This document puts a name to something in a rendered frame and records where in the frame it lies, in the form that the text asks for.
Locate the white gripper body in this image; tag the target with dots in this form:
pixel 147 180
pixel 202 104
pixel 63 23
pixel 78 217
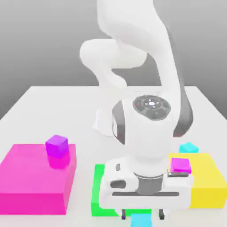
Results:
pixel 145 202

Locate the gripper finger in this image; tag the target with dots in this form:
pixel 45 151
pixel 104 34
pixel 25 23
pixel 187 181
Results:
pixel 123 215
pixel 161 214

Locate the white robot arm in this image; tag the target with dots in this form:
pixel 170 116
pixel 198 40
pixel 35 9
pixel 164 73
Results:
pixel 141 134

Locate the small cyan cube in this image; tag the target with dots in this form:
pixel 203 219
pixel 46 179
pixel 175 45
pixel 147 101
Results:
pixel 188 147
pixel 141 220

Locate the small magenta cube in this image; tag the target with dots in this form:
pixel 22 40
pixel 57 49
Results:
pixel 180 165

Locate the small purple cube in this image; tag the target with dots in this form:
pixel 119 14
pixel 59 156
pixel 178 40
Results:
pixel 56 147

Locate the large green box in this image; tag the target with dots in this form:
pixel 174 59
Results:
pixel 96 188

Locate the large yellow box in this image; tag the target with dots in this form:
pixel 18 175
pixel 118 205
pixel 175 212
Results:
pixel 207 180

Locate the large pink box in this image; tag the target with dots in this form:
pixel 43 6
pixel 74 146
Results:
pixel 30 177

